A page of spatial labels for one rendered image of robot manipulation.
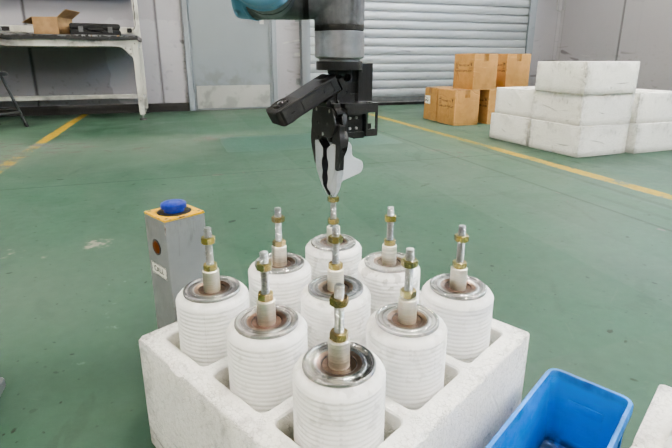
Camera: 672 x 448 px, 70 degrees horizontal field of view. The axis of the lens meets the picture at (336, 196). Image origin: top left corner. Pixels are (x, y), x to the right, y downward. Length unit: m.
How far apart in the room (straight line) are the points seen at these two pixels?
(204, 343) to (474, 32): 6.26
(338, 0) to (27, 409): 0.81
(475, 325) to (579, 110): 2.52
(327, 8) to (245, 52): 4.95
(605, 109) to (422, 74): 3.46
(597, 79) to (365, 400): 2.78
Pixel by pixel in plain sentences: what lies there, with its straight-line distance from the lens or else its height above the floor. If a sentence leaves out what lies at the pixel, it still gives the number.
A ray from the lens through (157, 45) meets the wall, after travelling 5.63.
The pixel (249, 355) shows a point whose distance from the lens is 0.56.
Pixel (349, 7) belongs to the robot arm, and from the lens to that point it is 0.73.
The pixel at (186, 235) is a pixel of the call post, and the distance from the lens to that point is 0.79.
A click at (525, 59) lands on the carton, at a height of 0.55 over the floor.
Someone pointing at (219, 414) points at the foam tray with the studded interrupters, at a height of 0.17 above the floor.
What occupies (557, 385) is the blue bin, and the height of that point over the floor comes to 0.10.
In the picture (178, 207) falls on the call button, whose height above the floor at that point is 0.33.
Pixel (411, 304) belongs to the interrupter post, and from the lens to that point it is 0.57.
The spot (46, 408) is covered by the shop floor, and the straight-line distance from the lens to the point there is 0.98.
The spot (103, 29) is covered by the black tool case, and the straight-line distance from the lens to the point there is 5.06.
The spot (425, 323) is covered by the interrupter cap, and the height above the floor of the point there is 0.25.
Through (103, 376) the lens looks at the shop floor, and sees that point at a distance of 1.01.
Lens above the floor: 0.55
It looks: 16 degrees down
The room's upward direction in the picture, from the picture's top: straight up
